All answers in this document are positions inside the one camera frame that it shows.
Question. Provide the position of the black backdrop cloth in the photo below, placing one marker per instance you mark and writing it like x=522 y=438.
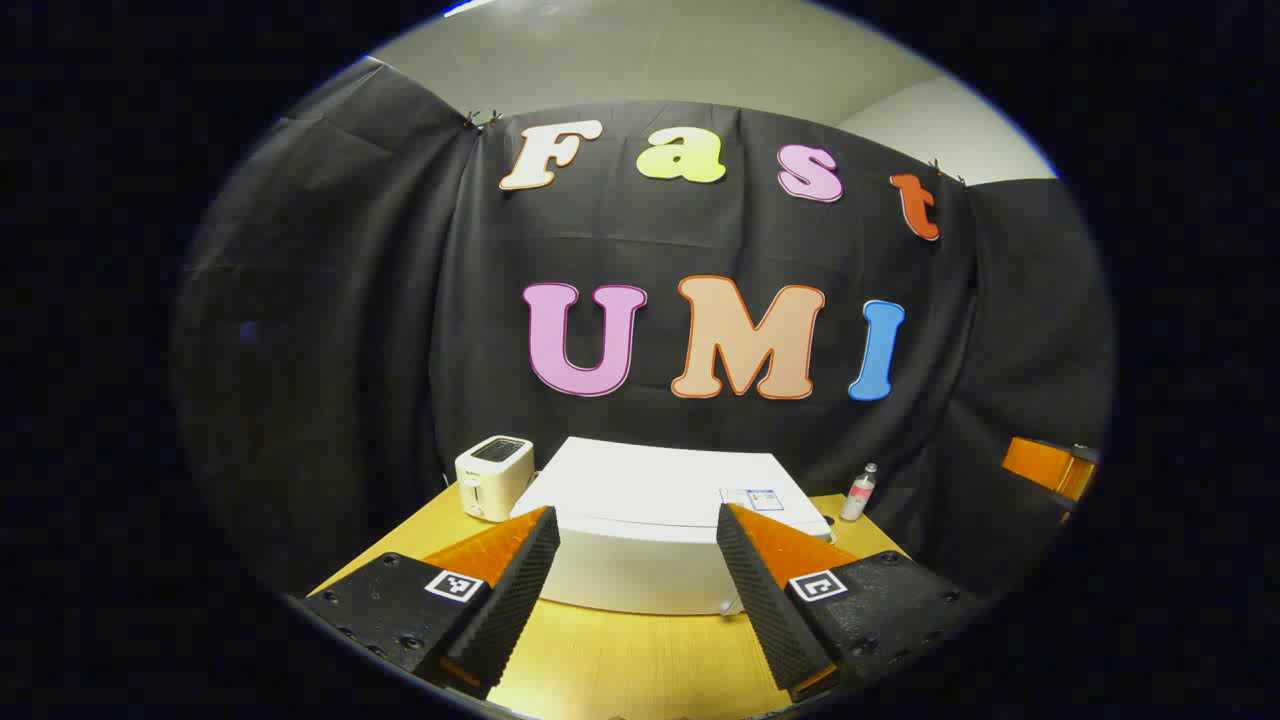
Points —
x=400 y=350

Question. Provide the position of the clear bottle with pink label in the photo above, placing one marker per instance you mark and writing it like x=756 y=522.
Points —
x=858 y=495

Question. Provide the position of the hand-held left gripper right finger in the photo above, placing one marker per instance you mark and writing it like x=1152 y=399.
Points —
x=770 y=610

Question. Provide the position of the white toaster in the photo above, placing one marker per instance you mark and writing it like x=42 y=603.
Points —
x=490 y=485

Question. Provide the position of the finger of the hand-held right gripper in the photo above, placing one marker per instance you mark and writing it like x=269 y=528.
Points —
x=1045 y=465

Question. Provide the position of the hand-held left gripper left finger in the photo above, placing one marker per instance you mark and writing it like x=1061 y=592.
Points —
x=505 y=610

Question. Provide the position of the white microwave oven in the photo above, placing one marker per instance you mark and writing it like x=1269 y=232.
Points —
x=640 y=520

